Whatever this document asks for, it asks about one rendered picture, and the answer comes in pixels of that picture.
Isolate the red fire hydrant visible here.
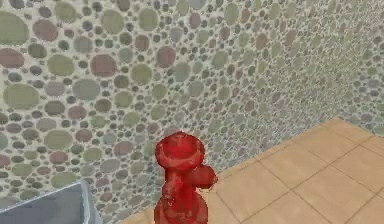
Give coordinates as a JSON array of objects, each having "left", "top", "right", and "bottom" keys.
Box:
[{"left": 153, "top": 130, "right": 219, "bottom": 224}]

